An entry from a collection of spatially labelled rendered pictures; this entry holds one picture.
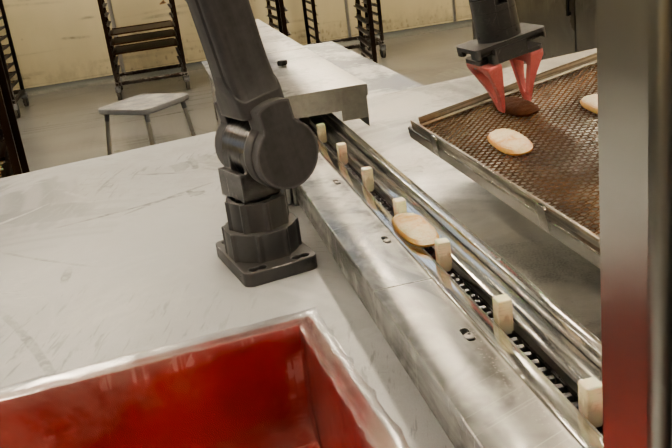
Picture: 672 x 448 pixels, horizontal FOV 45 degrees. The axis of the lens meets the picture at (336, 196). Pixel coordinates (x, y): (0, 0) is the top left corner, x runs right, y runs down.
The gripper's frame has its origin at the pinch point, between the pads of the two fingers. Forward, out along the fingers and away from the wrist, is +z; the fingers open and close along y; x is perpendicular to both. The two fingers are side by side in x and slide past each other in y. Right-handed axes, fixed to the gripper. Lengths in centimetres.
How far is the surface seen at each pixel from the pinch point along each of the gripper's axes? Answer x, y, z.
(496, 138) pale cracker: -10.4, -8.2, 0.1
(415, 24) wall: 673, 230, 116
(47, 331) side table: -17, -63, -1
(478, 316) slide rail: -40.7, -26.4, 3.0
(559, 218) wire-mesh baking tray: -35.0, -14.5, 0.4
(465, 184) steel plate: -0.6, -9.8, 8.5
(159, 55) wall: 686, -17, 65
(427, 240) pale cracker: -24.3, -24.1, 2.6
